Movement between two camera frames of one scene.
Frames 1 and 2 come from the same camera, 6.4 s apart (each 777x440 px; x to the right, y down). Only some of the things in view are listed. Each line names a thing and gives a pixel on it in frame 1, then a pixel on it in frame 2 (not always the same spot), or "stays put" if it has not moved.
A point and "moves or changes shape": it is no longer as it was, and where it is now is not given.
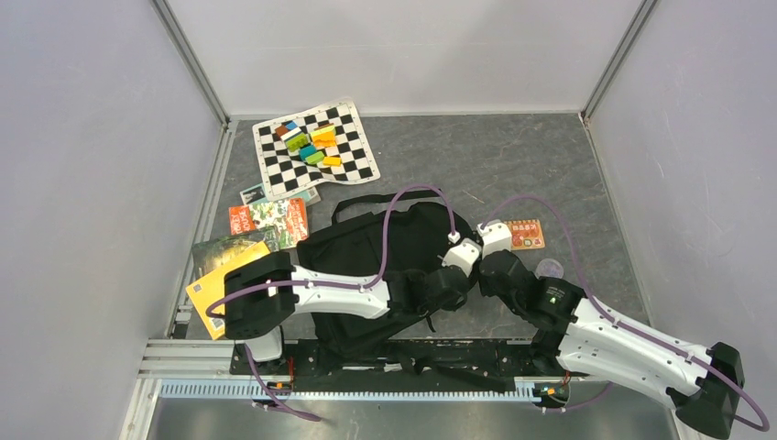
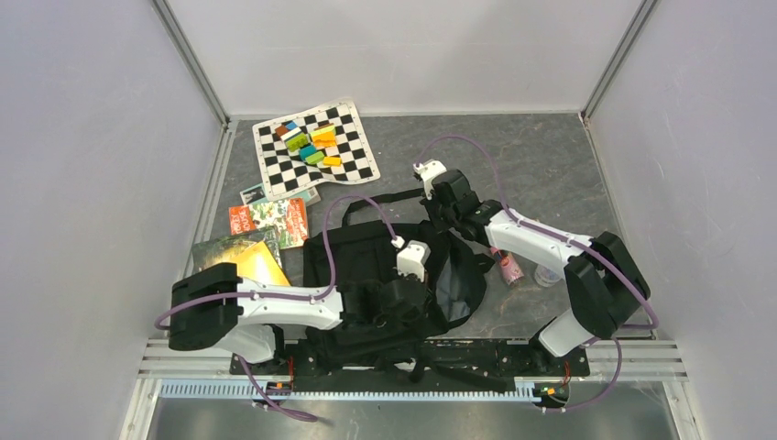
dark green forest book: [210, 253] stays put
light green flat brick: [315, 158] stays put
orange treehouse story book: [287, 218] stays put
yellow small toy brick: [332, 160] stays put
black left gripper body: [424, 310] -> [382, 321]
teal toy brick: [306, 151] stays put
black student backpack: [392, 239] moves or changes shape
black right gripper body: [486, 291] -> [443, 217]
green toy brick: [294, 144] stays put
